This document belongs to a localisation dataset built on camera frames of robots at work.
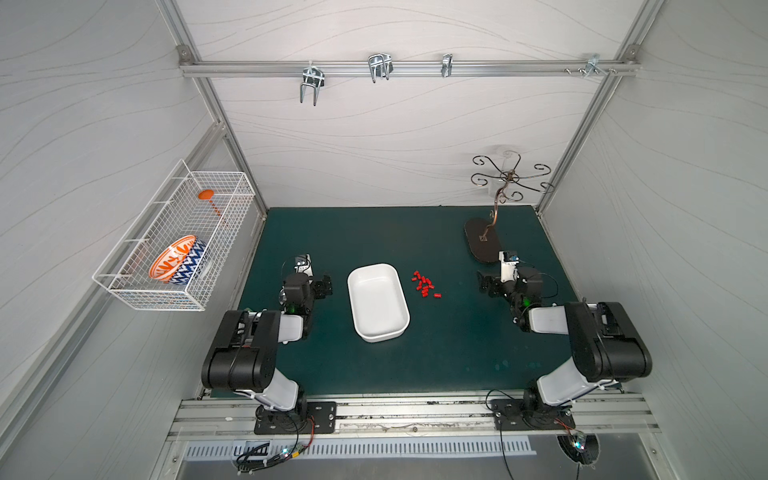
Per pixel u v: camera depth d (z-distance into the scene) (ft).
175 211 2.31
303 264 2.67
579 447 2.36
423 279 3.26
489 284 2.84
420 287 3.22
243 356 1.47
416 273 3.31
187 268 1.91
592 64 2.51
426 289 3.18
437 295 3.14
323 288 2.88
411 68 2.57
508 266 2.76
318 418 2.41
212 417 2.47
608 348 1.53
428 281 3.23
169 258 2.12
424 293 3.16
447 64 2.39
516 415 2.38
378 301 3.05
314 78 2.57
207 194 2.60
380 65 2.51
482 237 3.57
